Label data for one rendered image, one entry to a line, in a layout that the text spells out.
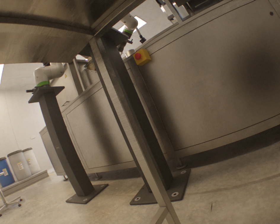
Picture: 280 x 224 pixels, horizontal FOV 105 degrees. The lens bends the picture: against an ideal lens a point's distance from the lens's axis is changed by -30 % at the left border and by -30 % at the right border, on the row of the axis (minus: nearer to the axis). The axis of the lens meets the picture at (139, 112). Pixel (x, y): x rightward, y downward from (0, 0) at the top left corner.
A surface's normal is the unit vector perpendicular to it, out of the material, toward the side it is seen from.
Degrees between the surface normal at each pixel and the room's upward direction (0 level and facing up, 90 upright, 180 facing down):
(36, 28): 180
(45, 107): 90
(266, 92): 90
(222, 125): 90
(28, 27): 180
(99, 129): 90
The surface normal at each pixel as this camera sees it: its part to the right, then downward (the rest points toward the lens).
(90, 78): -0.51, 0.18
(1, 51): 0.39, 0.92
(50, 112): 0.82, -0.36
